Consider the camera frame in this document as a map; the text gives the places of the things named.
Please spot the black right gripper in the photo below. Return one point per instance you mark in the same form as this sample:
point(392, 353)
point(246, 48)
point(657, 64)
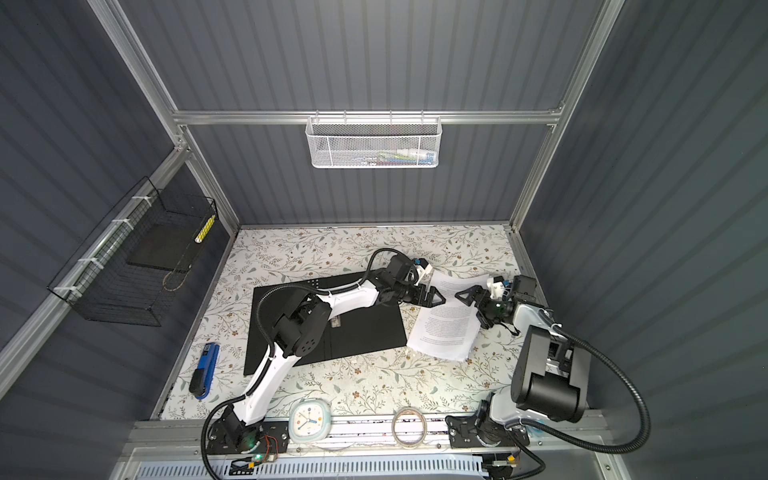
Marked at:
point(478, 292)

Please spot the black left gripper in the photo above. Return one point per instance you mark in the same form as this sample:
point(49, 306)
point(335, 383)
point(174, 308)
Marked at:
point(428, 297)

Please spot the white printed paper files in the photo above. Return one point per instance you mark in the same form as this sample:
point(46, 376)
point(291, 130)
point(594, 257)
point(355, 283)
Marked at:
point(447, 331)

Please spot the blue folder with black inside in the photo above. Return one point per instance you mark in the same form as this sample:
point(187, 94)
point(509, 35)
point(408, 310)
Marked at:
point(362, 331)

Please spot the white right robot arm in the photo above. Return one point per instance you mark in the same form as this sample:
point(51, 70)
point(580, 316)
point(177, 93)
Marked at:
point(551, 373)

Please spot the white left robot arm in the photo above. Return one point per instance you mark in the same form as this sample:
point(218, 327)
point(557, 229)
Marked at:
point(293, 317)

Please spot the white square clock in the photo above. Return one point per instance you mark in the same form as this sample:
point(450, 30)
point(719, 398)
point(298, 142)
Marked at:
point(310, 421)

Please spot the yellow marker pen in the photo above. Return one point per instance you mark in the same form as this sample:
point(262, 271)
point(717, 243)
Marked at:
point(205, 229)

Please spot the blue and black stapler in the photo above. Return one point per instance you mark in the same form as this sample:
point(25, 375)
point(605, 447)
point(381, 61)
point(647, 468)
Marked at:
point(202, 378)

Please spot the black foam pad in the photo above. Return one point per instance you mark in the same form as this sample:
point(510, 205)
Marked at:
point(166, 247)

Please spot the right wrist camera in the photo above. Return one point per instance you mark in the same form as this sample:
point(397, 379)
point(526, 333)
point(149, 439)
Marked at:
point(498, 287)

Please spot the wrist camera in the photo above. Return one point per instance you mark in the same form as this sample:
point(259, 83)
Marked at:
point(498, 287)
point(423, 269)

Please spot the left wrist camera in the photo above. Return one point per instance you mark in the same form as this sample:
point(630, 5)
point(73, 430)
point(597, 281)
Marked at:
point(423, 269)

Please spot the white wire mesh basket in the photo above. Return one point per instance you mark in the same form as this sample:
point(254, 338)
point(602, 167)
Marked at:
point(374, 145)

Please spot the black wire basket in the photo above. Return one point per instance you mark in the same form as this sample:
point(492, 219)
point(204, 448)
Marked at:
point(131, 272)

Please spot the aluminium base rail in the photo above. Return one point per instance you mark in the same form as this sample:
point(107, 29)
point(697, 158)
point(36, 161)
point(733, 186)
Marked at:
point(349, 435)

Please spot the white ventilated cable duct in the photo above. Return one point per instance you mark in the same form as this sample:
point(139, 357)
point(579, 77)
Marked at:
point(357, 467)

